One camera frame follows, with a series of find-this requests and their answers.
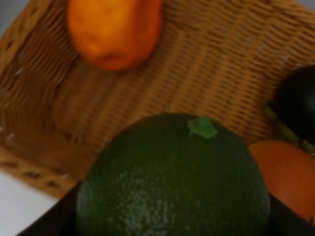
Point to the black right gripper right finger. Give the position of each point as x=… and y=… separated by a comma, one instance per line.
x=284, y=222

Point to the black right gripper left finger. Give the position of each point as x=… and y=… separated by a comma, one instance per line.
x=60, y=220

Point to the red yellow peach fruit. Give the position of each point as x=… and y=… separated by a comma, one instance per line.
x=289, y=174

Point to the orange tangerine fruit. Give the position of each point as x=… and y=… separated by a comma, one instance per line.
x=114, y=35

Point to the light orange wicker basket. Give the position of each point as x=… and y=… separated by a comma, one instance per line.
x=220, y=58

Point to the dark green round fruit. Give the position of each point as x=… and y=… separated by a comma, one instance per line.
x=292, y=108

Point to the green lime fruit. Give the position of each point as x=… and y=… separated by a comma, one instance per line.
x=174, y=175

